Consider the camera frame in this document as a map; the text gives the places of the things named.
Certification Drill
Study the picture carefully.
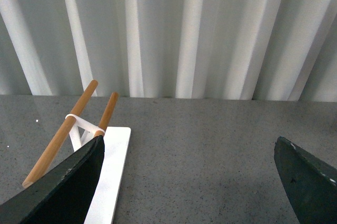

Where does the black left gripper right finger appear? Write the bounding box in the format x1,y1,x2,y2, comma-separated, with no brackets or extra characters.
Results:
274,137,336,223

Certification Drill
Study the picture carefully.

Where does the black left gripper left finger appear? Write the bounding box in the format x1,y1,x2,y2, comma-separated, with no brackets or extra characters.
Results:
1,136,105,223

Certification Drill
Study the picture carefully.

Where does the left wooden rod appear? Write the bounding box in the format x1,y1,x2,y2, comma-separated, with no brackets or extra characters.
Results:
22,80,98,188

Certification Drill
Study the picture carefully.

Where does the wooden rod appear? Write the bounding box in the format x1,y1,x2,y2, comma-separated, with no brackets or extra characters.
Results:
22,80,98,188
94,92,119,137

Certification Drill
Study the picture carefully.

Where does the white rack base board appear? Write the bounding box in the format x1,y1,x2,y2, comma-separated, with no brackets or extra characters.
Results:
84,127,131,223

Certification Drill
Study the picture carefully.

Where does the right wooden rod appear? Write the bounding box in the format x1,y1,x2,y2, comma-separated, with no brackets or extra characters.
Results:
94,92,119,137

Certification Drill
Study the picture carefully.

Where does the white pleated curtain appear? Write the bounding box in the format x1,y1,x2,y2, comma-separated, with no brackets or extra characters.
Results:
1,0,336,101

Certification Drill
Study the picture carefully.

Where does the white rack bracket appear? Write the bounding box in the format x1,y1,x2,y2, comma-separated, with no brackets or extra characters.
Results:
65,114,105,151

